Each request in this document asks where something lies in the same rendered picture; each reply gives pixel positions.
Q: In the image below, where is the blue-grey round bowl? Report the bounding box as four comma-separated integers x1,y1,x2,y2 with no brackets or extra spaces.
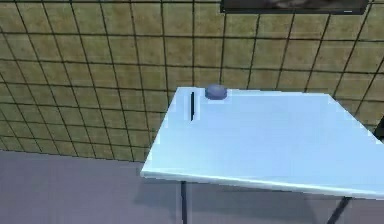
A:
204,83,228,101

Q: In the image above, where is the pale blue table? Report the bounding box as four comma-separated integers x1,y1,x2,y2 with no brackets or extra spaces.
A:
140,86,384,224

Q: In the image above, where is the black object by table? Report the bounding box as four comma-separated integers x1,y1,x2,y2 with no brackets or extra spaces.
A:
373,116,384,141

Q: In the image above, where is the dark framed wall picture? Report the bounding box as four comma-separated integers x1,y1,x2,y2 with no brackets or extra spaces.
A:
219,0,370,16

